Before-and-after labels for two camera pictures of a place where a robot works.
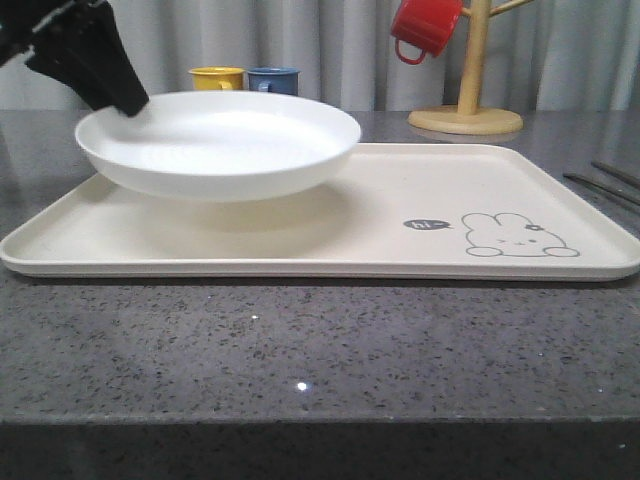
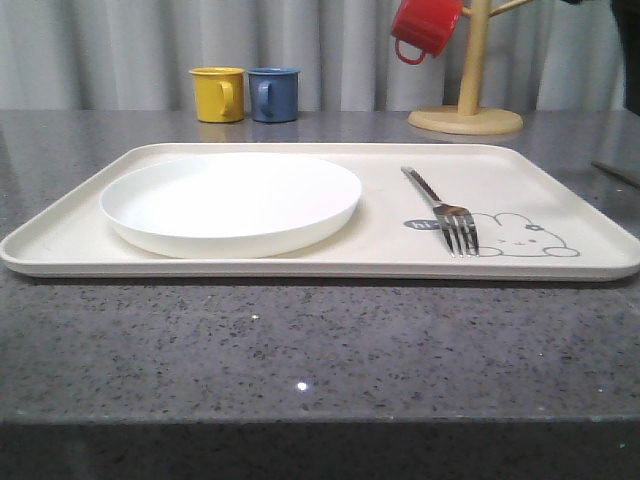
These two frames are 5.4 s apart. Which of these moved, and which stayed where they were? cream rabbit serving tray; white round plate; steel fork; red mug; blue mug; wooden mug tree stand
Moved: white round plate; steel fork
Stayed: cream rabbit serving tray; red mug; wooden mug tree stand; blue mug
